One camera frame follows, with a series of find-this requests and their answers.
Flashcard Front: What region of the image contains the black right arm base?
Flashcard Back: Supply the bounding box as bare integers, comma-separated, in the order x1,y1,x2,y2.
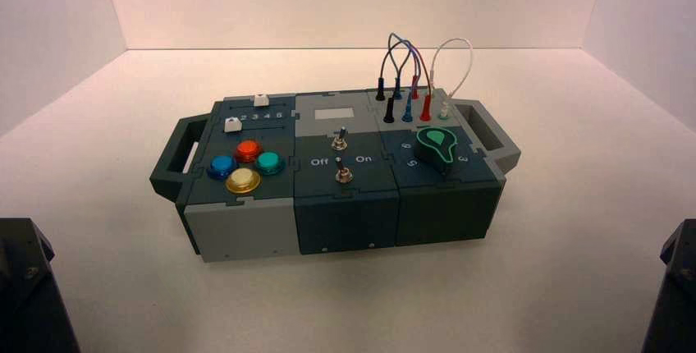
641,218,696,353

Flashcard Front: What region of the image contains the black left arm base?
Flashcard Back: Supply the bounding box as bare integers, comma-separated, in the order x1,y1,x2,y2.
0,218,81,353

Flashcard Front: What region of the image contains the pale grey display panel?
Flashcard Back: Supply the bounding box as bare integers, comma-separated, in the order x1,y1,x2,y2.
314,108,355,121

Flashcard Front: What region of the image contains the dark teal grey control box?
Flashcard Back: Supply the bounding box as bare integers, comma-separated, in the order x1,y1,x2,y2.
149,87,522,263

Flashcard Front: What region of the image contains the green round push button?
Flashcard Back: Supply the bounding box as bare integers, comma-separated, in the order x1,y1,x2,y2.
254,151,286,177

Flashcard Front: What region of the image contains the dark green rotary knob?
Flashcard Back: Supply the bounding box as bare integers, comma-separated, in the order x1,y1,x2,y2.
414,126,462,176

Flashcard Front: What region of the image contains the red round push button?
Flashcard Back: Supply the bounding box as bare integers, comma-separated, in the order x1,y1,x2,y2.
235,140,263,164

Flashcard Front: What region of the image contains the yellow round push button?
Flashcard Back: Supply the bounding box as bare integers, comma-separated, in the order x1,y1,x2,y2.
225,167,262,195

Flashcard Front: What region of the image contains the blue round push button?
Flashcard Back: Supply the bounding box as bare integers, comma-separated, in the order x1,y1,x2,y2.
207,155,237,181

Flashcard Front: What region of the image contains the blue jumper cable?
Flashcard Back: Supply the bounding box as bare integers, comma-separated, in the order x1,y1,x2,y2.
387,32,423,124

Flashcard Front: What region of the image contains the red jumper cable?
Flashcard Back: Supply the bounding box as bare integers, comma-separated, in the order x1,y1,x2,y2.
405,40,436,123

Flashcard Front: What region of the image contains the white jumper cable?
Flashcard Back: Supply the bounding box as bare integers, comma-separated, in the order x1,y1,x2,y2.
428,38,474,121

